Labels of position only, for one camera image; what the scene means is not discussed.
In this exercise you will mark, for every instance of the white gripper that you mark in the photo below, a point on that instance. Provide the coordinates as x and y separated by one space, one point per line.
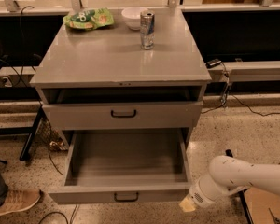
197 195

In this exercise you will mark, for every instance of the black power adapter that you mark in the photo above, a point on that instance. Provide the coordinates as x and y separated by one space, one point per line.
213 63

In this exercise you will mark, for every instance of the grey drawer cabinet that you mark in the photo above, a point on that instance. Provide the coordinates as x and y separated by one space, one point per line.
109 65

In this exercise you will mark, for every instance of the cardboard box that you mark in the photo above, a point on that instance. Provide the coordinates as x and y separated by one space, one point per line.
263 196

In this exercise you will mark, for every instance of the grey drawer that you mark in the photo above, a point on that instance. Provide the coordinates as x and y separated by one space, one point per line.
125 166
123 116

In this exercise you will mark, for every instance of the green chip bag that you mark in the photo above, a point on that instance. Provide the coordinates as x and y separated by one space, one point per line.
89 19

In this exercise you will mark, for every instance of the white bowl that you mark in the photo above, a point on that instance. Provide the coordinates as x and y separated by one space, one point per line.
132 17

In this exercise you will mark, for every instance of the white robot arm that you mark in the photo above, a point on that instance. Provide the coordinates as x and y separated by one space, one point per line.
226 176

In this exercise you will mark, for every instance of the tan sneaker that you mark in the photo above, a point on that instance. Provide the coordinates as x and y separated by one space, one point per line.
19 200

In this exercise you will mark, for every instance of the silver drink can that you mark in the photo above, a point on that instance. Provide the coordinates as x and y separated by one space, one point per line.
147 19

